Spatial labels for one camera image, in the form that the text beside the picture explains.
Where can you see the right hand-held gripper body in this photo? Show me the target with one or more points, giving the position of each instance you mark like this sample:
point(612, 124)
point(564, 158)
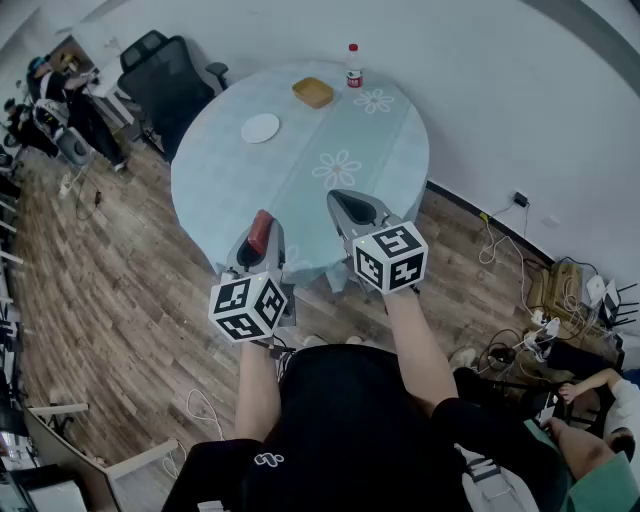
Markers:
point(390, 257)

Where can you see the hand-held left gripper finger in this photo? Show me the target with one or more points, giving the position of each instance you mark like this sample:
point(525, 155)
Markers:
point(277, 245)
point(240, 245)

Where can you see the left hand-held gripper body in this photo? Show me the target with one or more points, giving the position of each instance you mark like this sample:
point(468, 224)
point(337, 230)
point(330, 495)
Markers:
point(247, 310)

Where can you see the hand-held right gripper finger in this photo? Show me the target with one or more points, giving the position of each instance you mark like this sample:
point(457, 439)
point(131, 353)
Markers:
point(365, 201)
point(339, 217)

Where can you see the red rectangular block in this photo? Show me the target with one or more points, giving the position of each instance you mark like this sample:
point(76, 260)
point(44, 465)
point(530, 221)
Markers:
point(260, 232)

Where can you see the white round plate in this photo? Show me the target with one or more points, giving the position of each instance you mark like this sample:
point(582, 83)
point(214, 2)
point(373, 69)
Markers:
point(260, 128)

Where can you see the person's left forearm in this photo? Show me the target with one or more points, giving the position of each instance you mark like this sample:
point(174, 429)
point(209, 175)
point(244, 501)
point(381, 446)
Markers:
point(257, 390)

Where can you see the person's right forearm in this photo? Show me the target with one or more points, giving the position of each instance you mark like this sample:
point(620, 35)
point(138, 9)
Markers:
point(420, 350)

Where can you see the light blue flowered tablecloth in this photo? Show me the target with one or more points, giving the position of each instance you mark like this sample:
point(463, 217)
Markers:
point(250, 175)

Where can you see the person's white shoe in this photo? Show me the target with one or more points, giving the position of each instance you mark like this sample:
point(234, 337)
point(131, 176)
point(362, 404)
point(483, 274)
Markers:
point(354, 340)
point(314, 341)

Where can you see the yellow rectangular tray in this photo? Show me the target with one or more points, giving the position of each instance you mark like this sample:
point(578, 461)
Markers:
point(313, 92)

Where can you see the clear bottle with red cap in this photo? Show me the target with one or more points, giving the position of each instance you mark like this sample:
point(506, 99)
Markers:
point(354, 70)

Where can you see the person's black clothing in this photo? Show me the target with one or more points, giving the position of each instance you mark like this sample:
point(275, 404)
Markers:
point(350, 430)

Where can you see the white power strip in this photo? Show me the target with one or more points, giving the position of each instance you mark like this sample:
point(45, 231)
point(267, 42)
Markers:
point(542, 332)

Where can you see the black office chair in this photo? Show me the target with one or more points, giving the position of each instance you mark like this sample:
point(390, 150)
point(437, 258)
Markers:
point(165, 90)

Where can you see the cardboard box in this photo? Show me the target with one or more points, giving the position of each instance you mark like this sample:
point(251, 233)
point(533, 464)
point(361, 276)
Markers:
point(560, 285)

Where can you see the white router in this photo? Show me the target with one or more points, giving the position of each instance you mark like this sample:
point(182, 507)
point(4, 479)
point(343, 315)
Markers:
point(597, 290)

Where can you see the office desk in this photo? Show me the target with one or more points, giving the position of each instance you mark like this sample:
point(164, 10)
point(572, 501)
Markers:
point(65, 460)

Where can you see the black wall charger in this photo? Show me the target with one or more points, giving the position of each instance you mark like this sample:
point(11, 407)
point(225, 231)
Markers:
point(521, 198)

